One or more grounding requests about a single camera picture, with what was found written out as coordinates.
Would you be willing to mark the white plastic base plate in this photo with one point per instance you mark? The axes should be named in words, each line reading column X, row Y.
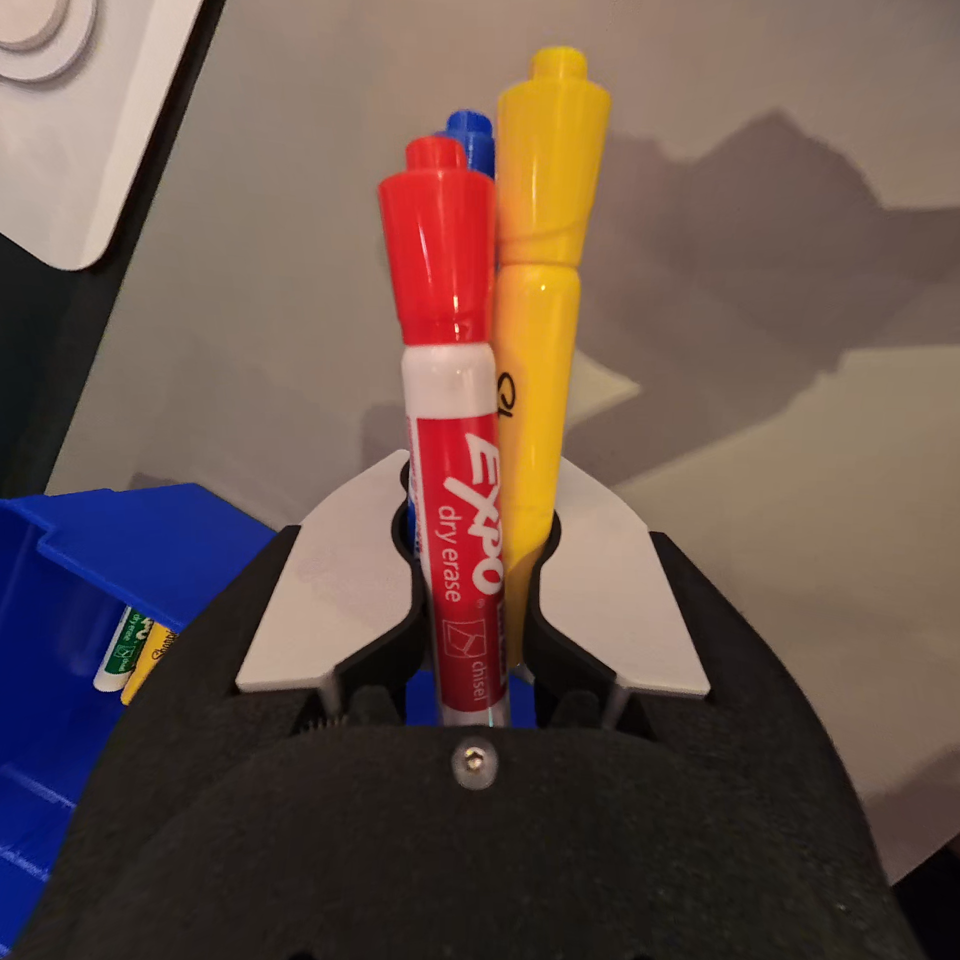
column 90, row 150

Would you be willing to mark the yellow highlighter marker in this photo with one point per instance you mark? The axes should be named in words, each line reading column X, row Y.
column 154, row 652
column 547, row 187

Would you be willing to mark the red dry erase marker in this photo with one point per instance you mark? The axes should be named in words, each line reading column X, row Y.
column 439, row 262

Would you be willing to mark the blue dry erase marker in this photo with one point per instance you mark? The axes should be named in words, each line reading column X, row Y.
column 472, row 142

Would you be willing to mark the blue plastic bin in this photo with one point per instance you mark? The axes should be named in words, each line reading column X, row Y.
column 60, row 675

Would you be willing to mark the green dry erase marker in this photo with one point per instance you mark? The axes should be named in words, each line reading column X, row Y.
column 120, row 652

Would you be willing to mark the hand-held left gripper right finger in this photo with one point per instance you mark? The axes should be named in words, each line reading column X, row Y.
column 622, row 600

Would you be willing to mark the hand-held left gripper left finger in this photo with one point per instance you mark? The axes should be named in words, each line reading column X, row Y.
column 337, row 600

